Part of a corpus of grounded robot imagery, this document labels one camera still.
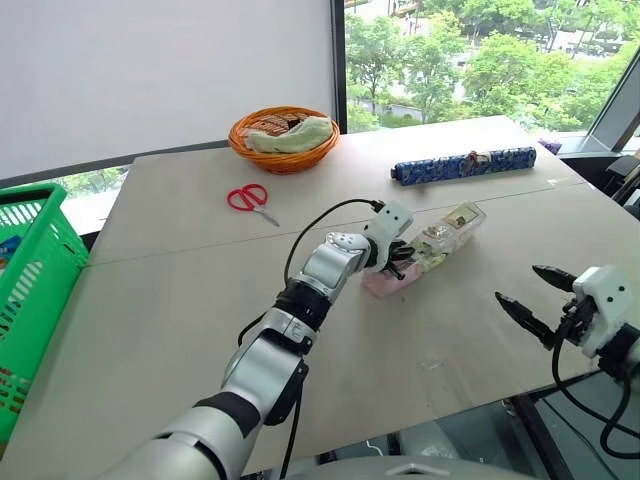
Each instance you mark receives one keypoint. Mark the grey robot torso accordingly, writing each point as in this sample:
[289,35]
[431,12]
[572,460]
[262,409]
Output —
[400,470]

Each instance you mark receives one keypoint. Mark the brown striped snack pack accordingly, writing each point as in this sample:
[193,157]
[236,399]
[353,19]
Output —
[276,124]

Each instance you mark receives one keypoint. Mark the green plastic basket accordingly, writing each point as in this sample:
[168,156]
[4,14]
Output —
[47,260]

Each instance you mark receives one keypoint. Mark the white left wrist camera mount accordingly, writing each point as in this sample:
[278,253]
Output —
[393,219]

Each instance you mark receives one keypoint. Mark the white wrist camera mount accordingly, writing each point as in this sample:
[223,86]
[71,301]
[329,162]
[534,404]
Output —
[607,300]
[393,219]

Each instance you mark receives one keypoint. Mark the green trees outside window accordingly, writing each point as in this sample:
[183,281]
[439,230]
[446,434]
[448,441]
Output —
[450,65]

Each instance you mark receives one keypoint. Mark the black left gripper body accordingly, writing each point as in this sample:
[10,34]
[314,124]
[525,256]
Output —
[397,252]

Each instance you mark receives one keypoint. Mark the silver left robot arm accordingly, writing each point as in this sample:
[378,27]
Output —
[325,270]

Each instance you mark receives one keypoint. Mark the white roller blind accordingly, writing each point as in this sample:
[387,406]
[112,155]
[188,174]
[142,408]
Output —
[165,70]

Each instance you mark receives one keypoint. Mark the clear plastic box with trinkets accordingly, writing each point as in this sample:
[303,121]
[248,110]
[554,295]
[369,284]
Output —
[450,231]

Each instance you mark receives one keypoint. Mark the orange wicker basket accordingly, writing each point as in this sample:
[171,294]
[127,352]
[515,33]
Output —
[285,161]

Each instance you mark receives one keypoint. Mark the dark furniture beside table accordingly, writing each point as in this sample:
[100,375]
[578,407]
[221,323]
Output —
[622,180]

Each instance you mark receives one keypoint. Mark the pale green towel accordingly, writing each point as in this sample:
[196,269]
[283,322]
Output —
[292,137]

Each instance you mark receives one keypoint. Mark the blue patterned rolled pouch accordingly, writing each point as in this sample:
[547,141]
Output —
[462,166]

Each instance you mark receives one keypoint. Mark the slanted dark window frame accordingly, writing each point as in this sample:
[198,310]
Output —
[612,100]

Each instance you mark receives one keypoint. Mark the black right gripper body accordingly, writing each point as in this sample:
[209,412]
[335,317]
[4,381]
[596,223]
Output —
[575,320]

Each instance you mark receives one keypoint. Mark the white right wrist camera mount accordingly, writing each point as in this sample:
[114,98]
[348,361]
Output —
[607,300]

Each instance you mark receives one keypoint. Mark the blue card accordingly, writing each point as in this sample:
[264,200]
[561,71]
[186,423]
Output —
[9,249]

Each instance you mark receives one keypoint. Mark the purple patterned cloth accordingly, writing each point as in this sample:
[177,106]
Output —
[550,145]

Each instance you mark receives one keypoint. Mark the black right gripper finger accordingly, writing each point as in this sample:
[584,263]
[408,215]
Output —
[525,316]
[554,276]

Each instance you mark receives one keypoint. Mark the black window post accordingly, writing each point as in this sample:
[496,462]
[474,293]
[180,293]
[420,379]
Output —
[339,65]

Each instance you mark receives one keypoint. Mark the black table frame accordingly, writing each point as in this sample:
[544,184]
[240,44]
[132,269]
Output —
[532,432]

